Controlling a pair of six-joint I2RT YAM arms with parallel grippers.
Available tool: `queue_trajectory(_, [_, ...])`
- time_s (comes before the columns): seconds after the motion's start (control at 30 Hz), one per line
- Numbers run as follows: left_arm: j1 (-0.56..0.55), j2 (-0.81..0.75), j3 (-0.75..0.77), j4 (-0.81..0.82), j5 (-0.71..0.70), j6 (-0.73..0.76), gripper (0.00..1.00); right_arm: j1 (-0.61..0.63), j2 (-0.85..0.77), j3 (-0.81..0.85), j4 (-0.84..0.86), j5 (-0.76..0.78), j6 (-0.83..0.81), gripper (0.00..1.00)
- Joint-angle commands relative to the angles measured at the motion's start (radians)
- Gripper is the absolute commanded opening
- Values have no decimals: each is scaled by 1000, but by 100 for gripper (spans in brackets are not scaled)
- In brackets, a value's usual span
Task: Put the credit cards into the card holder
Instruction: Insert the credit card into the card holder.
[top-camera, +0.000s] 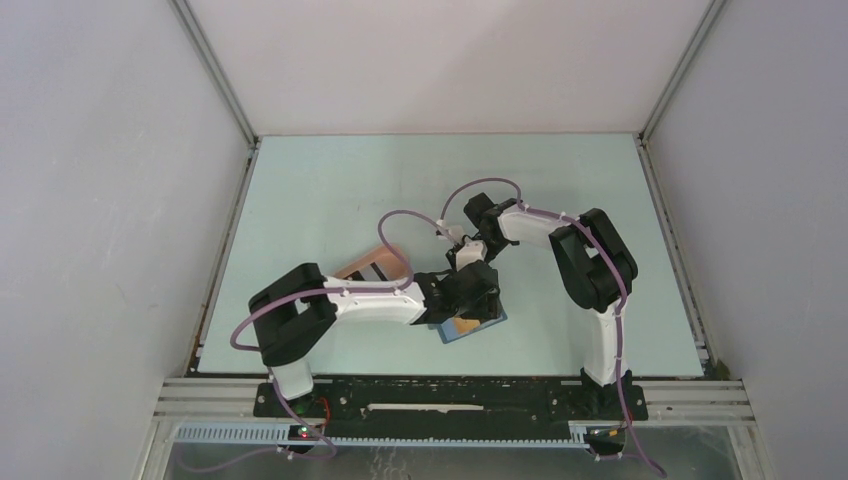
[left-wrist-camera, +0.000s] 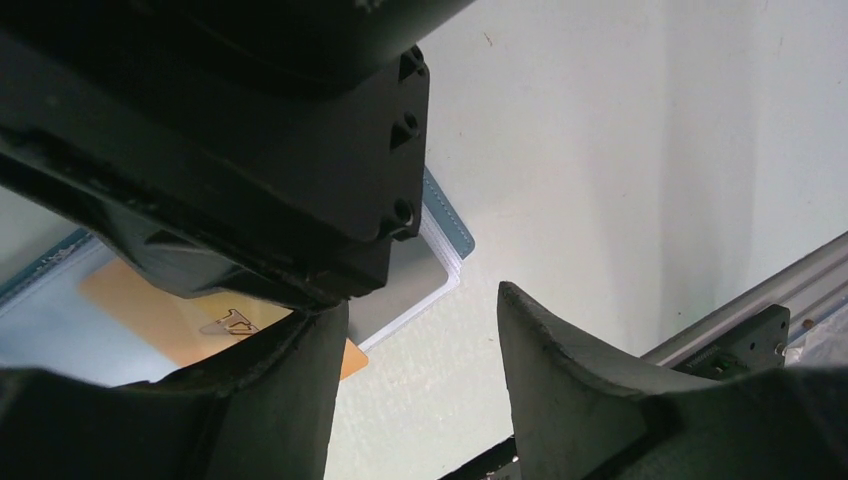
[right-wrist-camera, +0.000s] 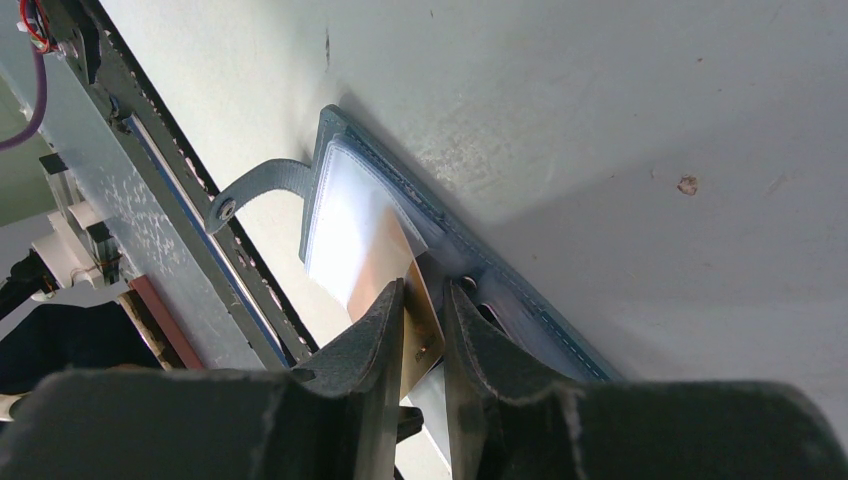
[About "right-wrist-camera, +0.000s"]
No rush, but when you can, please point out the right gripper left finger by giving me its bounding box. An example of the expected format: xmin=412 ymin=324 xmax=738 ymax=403
xmin=1 ymin=280 xmax=404 ymax=479

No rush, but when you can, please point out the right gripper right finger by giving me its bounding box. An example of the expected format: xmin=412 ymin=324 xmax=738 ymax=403
xmin=443 ymin=284 xmax=847 ymax=479

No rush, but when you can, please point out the gold credit card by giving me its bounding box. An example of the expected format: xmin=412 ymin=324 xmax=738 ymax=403
xmin=347 ymin=208 xmax=444 ymax=398

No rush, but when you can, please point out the blue card holder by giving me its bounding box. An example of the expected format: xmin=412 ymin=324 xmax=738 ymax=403
xmin=203 ymin=103 xmax=624 ymax=480

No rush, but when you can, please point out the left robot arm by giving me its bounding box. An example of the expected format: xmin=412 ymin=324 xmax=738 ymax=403
xmin=1 ymin=300 xmax=161 ymax=427

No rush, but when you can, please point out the aluminium front rail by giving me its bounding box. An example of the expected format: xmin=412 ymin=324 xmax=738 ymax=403
xmin=40 ymin=56 xmax=264 ymax=370

